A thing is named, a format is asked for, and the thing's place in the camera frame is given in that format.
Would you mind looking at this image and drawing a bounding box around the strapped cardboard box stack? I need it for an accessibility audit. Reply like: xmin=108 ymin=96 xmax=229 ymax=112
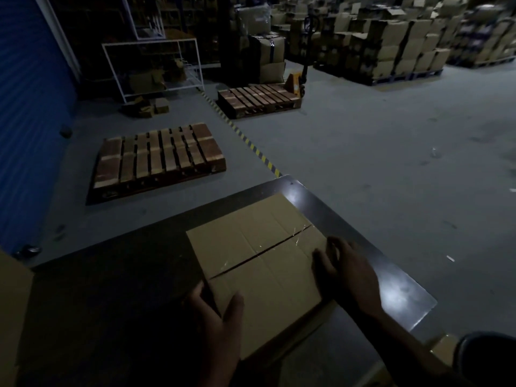
xmin=233 ymin=4 xmax=288 ymax=86

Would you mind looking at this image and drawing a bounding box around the tall white metal frame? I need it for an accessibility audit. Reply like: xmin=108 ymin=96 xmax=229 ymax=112
xmin=120 ymin=0 xmax=167 ymax=41

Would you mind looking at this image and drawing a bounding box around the person's right hand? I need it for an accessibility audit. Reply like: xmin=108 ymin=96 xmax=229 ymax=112
xmin=311 ymin=236 xmax=384 ymax=320

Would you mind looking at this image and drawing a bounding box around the yellow black floor tape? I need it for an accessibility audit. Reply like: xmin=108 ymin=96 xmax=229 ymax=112
xmin=200 ymin=90 xmax=283 ymax=178

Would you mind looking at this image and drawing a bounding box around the small wooden pallet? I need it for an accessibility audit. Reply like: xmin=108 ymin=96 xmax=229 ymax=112
xmin=217 ymin=83 xmax=302 ymax=120

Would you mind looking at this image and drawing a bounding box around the palletised stack of cardboard boxes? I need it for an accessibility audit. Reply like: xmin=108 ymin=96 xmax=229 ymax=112
xmin=314 ymin=12 xmax=453 ymax=82

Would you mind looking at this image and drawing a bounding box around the large wooden pallet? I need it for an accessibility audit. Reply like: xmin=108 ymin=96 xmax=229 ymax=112
xmin=86 ymin=123 xmax=227 ymax=205

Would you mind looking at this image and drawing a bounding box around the person's left hand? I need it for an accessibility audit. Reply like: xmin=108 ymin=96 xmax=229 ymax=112
xmin=161 ymin=281 xmax=245 ymax=387

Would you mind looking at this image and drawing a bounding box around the person's right forearm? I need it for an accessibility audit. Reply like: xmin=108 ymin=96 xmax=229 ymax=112
xmin=350 ymin=307 xmax=460 ymax=387

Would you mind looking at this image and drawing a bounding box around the yellow pallet jack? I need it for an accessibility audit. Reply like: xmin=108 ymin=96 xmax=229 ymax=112
xmin=285 ymin=15 xmax=319 ymax=98

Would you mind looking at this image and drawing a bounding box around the brown cardboard box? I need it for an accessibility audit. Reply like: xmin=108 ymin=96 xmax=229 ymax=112
xmin=186 ymin=192 xmax=337 ymax=361

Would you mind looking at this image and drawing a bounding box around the white metal rack frame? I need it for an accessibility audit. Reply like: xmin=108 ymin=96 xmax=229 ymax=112
xmin=102 ymin=38 xmax=205 ymax=104

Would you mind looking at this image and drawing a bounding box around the blue plastic pallet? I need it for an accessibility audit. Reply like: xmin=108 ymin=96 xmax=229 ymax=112
xmin=355 ymin=67 xmax=445 ymax=87

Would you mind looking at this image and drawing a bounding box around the dark-wrapped stack of boxes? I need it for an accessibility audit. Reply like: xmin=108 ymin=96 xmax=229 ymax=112
xmin=447 ymin=3 xmax=516 ymax=68

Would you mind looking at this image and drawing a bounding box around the small boxes heap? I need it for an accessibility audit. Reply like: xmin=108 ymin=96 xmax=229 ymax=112
xmin=121 ymin=96 xmax=171 ymax=119

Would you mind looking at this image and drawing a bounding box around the flat cardboard sheet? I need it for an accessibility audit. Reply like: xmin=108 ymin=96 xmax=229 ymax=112
xmin=0 ymin=249 xmax=35 ymax=387

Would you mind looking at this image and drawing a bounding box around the black round seat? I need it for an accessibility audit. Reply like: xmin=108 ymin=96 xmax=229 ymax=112
xmin=452 ymin=331 xmax=516 ymax=387

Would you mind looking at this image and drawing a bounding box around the blue roller door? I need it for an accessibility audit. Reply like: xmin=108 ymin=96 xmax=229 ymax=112
xmin=0 ymin=0 xmax=80 ymax=254

